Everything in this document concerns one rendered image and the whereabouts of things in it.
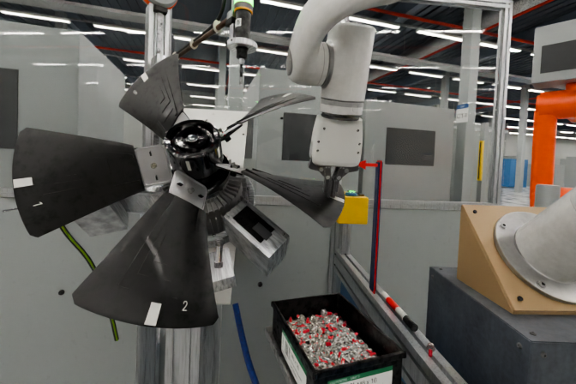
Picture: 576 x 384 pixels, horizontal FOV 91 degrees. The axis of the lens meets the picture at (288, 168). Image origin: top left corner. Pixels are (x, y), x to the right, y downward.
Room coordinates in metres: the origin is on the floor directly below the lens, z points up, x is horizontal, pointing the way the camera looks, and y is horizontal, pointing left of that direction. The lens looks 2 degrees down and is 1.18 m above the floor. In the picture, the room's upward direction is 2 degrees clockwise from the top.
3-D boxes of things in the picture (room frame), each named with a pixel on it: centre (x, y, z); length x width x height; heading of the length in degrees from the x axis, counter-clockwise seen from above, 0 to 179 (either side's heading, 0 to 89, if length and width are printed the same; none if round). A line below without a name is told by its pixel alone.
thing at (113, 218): (0.72, 0.47, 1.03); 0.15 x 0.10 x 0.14; 5
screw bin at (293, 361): (0.53, -0.09, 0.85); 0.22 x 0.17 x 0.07; 20
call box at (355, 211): (1.00, -0.21, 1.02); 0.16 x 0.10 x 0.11; 5
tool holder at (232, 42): (0.69, 0.13, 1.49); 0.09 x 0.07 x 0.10; 40
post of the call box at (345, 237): (1.00, -0.21, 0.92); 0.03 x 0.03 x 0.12; 5
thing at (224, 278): (0.68, 0.15, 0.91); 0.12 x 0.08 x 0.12; 5
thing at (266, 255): (0.71, 0.07, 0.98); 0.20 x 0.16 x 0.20; 5
